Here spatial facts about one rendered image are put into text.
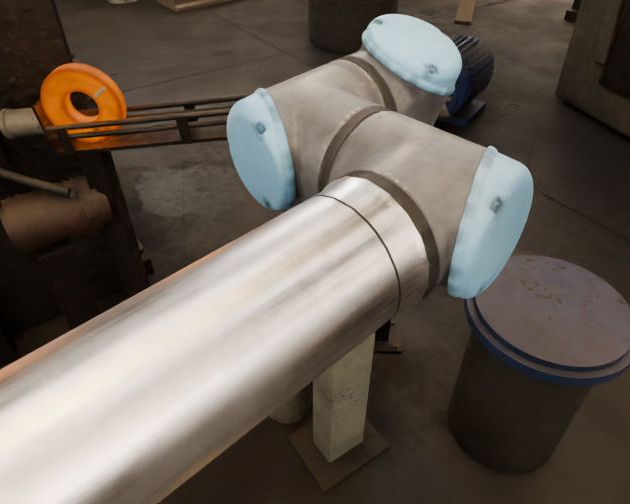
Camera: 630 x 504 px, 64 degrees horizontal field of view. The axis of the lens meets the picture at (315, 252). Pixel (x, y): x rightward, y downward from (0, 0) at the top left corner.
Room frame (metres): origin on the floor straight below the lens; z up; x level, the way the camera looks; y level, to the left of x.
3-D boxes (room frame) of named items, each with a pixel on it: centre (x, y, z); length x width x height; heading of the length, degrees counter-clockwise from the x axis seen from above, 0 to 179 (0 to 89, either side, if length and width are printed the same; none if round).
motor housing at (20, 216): (0.92, 0.57, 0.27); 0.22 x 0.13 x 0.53; 125
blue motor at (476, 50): (2.47, -0.70, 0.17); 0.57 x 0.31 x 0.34; 145
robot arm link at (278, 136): (0.38, 0.00, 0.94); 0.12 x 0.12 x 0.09; 42
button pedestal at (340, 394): (0.63, -0.05, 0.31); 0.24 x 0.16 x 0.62; 125
